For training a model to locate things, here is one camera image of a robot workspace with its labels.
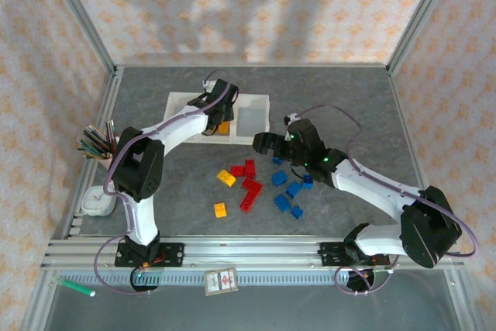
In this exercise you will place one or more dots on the yellow lego brick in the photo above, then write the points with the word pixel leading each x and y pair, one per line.
pixel 220 209
pixel 226 178
pixel 223 128

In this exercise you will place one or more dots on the blue lego brick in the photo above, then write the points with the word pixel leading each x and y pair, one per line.
pixel 281 203
pixel 297 212
pixel 277 160
pixel 307 182
pixel 293 189
pixel 279 178

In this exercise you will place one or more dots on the red lego brick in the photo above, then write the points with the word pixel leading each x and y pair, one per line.
pixel 248 201
pixel 238 171
pixel 252 185
pixel 250 167

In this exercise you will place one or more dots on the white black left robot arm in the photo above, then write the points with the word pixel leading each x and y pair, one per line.
pixel 135 168

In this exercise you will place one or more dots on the small white clock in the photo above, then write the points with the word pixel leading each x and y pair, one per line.
pixel 97 201

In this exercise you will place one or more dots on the small printed card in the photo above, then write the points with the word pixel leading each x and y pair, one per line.
pixel 221 281

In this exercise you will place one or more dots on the green marker pen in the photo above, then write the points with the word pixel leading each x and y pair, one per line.
pixel 77 286

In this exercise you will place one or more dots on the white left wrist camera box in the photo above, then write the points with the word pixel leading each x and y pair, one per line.
pixel 209 85

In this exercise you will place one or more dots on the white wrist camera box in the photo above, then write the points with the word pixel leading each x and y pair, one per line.
pixel 291 118
pixel 209 85

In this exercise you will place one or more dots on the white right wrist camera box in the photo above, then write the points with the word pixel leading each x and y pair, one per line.
pixel 291 118

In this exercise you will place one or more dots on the aluminium rear frame bar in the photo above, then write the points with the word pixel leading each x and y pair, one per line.
pixel 252 65

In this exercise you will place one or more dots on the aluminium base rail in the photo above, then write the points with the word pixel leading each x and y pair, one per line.
pixel 252 247

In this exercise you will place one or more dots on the aluminium side frame rail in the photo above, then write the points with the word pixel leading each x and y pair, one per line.
pixel 405 121
pixel 104 114

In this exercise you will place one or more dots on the aluminium frame post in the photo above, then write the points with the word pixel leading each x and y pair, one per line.
pixel 79 13
pixel 420 13

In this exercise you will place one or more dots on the aluminium frame leg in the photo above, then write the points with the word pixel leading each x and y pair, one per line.
pixel 463 300
pixel 38 300

